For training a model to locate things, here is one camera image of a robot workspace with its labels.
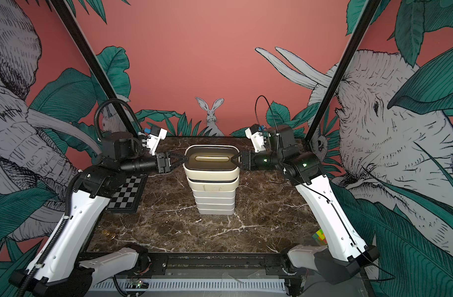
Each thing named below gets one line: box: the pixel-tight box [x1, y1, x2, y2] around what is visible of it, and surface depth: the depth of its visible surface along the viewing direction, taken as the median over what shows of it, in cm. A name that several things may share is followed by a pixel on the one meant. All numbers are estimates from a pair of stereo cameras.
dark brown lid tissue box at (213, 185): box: [186, 176, 240, 192], surface depth 67 cm
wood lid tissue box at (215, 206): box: [194, 201, 236, 214], surface depth 82 cm
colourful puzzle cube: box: [311, 228, 328, 246], surface depth 80 cm
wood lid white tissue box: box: [192, 188, 236, 198], surface depth 75 cm
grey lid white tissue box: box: [196, 205, 236, 215], surface depth 88 cm
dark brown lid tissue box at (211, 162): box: [183, 144, 241, 181], surface depth 65 cm
